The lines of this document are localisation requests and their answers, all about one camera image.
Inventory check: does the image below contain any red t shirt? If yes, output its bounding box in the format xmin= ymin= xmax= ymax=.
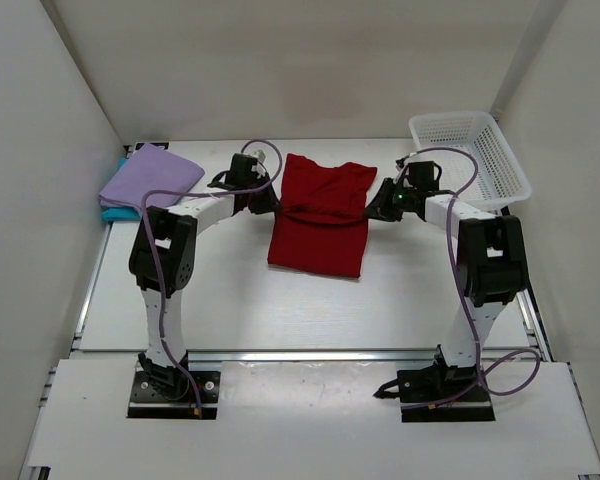
xmin=267 ymin=154 xmax=377 ymax=279

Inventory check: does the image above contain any lavender t shirt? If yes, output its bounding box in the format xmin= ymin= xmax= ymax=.
xmin=99 ymin=144 xmax=205 ymax=208

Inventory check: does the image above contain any teal t shirt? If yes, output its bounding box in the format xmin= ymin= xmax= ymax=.
xmin=98 ymin=158 xmax=143 ymax=222

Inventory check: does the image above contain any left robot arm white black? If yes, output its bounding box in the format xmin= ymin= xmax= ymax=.
xmin=129 ymin=151 xmax=280 ymax=401

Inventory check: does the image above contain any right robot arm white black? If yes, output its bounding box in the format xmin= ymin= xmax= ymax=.
xmin=364 ymin=159 xmax=529 ymax=400

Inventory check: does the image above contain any white plastic basket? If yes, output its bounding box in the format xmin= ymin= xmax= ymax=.
xmin=409 ymin=111 xmax=532 ymax=211

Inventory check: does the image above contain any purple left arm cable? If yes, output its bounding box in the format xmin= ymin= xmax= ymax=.
xmin=140 ymin=139 xmax=284 ymax=406

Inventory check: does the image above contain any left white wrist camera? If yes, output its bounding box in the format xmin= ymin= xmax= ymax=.
xmin=251 ymin=149 xmax=267 ymax=177

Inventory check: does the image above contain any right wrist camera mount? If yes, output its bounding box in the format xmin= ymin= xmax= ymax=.
xmin=395 ymin=152 xmax=416 ymax=169

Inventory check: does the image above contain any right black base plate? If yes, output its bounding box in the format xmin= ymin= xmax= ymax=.
xmin=374 ymin=364 xmax=495 ymax=423

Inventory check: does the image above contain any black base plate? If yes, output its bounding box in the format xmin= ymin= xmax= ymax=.
xmin=127 ymin=363 xmax=221 ymax=421
xmin=374 ymin=364 xmax=495 ymax=423

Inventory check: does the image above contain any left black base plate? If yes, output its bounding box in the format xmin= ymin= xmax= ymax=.
xmin=127 ymin=363 xmax=221 ymax=421

